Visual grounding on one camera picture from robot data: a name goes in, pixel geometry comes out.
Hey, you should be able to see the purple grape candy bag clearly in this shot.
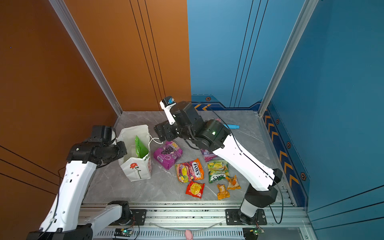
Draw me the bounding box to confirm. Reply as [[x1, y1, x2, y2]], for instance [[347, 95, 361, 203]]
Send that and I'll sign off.
[[154, 141, 183, 170]]

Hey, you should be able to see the green Lays chips bag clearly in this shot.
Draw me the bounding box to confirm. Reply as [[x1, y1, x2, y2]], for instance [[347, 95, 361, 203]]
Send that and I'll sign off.
[[135, 136, 149, 159]]

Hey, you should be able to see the white floral paper bag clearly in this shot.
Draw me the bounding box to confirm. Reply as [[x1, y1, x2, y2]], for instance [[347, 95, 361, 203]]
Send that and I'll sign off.
[[118, 125, 162, 182]]

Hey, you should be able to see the orange Fox's candy bag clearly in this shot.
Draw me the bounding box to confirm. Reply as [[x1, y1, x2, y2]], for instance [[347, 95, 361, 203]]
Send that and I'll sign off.
[[175, 159, 205, 183]]

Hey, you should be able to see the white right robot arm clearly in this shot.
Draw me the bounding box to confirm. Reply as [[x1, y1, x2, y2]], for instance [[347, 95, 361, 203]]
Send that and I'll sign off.
[[154, 97, 283, 225]]

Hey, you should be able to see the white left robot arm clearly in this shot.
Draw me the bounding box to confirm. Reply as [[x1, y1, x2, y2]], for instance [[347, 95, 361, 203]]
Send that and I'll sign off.
[[27, 126, 132, 240]]

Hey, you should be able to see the purple pink candy bag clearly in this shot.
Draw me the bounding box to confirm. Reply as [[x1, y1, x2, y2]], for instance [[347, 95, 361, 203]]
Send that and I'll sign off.
[[201, 149, 217, 162]]

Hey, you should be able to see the green lemon candy bag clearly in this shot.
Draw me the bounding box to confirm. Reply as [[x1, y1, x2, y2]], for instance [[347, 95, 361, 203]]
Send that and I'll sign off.
[[207, 160, 230, 184]]

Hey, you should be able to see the blue toy microphone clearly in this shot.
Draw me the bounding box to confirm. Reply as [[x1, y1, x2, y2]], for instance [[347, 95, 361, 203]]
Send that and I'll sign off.
[[227, 125, 240, 130]]

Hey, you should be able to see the red yellow snack packet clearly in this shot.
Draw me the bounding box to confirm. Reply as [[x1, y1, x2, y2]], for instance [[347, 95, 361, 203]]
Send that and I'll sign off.
[[186, 182, 205, 199]]

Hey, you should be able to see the orange snack packet right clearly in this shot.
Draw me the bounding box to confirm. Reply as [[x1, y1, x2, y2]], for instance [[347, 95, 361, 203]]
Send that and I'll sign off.
[[226, 176, 241, 190]]

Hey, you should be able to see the orange snack packet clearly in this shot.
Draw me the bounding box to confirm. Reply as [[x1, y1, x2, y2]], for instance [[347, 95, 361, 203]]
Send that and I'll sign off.
[[226, 176, 241, 190], [217, 184, 230, 200]]

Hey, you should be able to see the orange snack packet left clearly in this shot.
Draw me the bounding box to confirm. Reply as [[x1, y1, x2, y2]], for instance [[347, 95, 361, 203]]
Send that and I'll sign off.
[[217, 184, 230, 200]]

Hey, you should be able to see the green circuit board left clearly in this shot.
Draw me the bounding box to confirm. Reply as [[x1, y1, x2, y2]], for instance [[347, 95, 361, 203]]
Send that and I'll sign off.
[[114, 228, 134, 238]]

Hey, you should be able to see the circuit board right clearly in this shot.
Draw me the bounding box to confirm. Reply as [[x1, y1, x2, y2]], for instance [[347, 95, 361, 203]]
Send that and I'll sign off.
[[243, 228, 265, 240]]

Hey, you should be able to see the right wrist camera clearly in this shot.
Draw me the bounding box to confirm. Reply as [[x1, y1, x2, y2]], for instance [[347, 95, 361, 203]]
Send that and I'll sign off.
[[160, 96, 176, 125]]

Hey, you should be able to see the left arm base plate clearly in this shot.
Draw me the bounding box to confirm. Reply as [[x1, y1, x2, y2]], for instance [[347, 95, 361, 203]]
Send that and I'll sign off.
[[119, 209, 147, 226]]

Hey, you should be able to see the aluminium corner post left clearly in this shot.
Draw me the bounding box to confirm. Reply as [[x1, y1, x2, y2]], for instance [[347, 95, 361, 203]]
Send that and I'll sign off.
[[49, 0, 123, 117]]

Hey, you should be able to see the aluminium corner post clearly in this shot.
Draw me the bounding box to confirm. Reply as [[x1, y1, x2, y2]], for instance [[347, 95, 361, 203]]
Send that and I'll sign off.
[[49, 0, 123, 117], [258, 0, 319, 117]]

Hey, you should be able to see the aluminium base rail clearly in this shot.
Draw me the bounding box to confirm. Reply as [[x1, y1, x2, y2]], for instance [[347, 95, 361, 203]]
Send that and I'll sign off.
[[96, 201, 317, 240]]

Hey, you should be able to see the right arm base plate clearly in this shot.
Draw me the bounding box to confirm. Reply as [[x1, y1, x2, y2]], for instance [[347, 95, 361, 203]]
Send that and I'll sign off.
[[225, 209, 267, 226]]

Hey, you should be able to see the pink object on rail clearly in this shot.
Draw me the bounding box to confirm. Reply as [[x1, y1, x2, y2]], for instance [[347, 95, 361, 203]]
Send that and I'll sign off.
[[185, 230, 194, 240]]

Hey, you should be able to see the aluminium corner post right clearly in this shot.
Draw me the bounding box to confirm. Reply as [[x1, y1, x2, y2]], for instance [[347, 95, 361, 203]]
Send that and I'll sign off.
[[258, 0, 319, 117]]

